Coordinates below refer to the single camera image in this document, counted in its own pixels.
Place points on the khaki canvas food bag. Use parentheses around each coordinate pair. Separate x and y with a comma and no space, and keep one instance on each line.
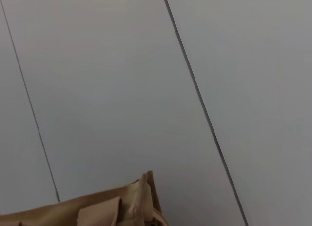
(102,211)

